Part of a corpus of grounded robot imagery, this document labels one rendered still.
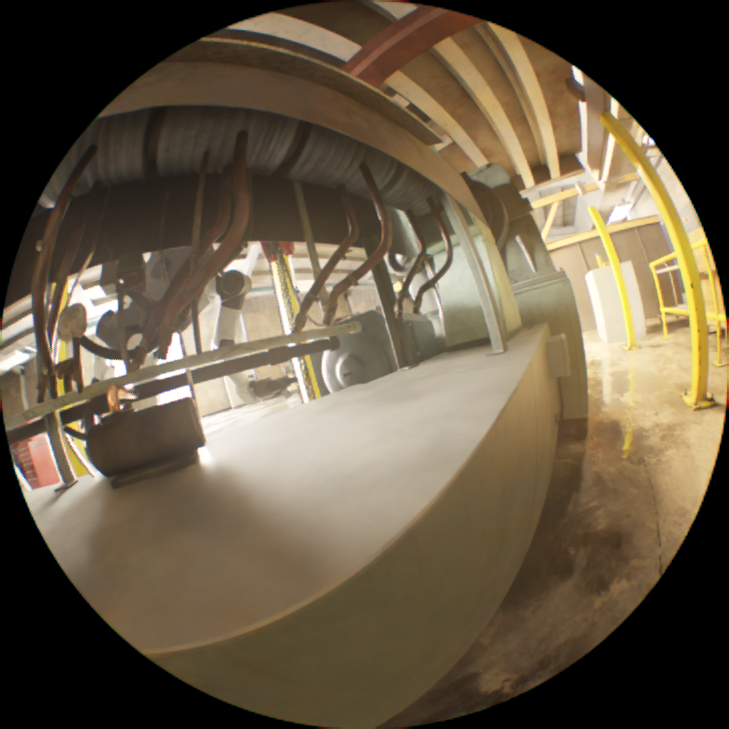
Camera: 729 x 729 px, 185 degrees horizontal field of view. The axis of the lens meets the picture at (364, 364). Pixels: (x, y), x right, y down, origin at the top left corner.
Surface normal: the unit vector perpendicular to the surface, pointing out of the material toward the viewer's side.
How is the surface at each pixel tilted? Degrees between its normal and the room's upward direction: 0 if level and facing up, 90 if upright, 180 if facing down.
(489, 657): 0
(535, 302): 90
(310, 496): 0
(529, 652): 0
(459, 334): 72
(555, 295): 90
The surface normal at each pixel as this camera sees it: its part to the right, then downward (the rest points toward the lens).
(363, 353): -0.44, 0.11
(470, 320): -0.78, -0.07
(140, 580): -0.26, -0.96
